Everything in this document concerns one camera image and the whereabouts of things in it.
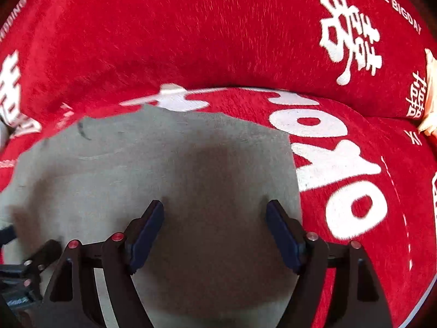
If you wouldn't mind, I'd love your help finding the cream cloth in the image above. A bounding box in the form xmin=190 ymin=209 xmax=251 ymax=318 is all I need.
xmin=418 ymin=48 xmax=437 ymax=135

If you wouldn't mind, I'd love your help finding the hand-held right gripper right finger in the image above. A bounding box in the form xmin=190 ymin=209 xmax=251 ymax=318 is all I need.
xmin=266 ymin=199 xmax=393 ymax=328

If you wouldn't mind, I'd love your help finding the grey small garment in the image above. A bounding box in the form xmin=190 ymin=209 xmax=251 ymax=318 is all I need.
xmin=0 ymin=104 xmax=303 ymax=328

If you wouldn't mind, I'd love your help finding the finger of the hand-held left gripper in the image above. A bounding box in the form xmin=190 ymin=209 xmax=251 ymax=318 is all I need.
xmin=20 ymin=239 xmax=64 ymax=274
xmin=0 ymin=224 xmax=18 ymax=247

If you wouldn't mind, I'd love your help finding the red printed sofa cover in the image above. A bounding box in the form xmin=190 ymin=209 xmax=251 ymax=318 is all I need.
xmin=0 ymin=0 xmax=437 ymax=328

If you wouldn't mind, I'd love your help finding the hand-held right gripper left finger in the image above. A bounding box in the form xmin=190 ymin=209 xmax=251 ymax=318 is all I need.
xmin=34 ymin=200 xmax=165 ymax=328

